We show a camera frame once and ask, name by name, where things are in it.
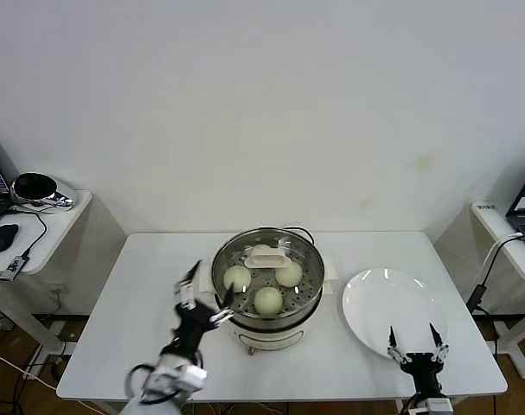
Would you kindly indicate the steel steamer pot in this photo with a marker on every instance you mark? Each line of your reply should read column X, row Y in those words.
column 266, row 339

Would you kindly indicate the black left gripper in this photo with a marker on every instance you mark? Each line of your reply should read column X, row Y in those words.
column 195, row 320

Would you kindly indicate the white round plate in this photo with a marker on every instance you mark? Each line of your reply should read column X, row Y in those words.
column 396, row 302

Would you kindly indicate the stainless steel steamer basket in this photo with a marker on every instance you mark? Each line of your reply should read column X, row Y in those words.
column 283, row 322

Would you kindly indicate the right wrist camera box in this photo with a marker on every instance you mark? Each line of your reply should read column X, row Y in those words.
column 438, row 407

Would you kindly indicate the white side table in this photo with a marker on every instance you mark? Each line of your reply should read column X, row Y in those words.
column 495, row 229
column 59, row 233

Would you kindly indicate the small printed label sticker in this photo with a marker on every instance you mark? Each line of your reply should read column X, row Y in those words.
column 486, row 207

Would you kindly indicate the shiny chrome black device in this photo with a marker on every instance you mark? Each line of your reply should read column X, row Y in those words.
column 33, row 186

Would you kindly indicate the grey usb hub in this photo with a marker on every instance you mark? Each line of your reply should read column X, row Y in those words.
column 12, row 269

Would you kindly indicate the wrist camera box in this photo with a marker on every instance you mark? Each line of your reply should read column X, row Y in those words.
column 190, row 376
column 438, row 407

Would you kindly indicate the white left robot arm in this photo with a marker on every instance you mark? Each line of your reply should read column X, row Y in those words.
column 145, row 408

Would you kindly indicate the white steamed baozi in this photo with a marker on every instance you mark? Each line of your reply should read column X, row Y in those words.
column 290, row 276
column 238, row 276
column 260, row 250
column 268, row 301

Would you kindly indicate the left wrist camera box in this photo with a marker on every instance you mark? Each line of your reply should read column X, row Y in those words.
column 190, row 376

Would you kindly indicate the black computer mouse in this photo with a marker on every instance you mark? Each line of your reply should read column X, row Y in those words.
column 0, row 238

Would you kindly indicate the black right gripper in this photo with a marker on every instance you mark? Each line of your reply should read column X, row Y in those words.
column 420, row 363

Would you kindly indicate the round glass pot lid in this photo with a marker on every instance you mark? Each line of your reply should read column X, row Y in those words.
column 268, row 260

